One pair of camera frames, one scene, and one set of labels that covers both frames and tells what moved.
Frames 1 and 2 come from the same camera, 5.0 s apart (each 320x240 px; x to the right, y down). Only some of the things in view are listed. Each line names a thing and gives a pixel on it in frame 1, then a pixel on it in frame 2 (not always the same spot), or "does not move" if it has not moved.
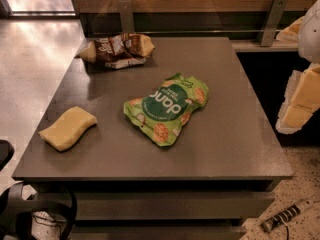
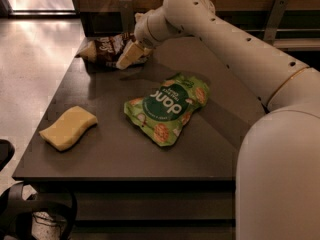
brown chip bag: [118, 50] does not move
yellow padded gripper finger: [302, 98] to [133, 54]
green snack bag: [164, 110] does not move
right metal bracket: [275, 14] does not move
